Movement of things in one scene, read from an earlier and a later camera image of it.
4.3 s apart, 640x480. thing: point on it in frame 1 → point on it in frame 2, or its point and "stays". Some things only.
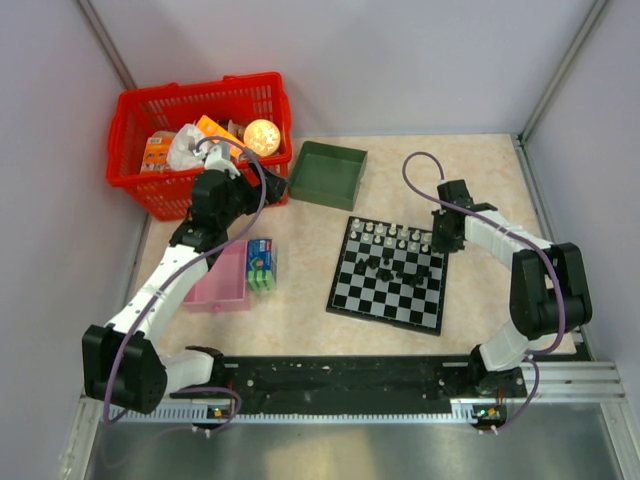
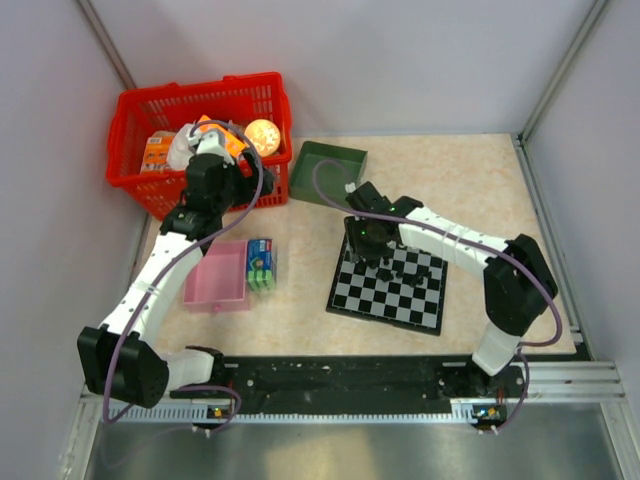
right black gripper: x=438 y=244 → x=352 y=225
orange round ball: x=262 y=137 stays
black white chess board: x=390 y=274 stays
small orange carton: x=156 y=151 stays
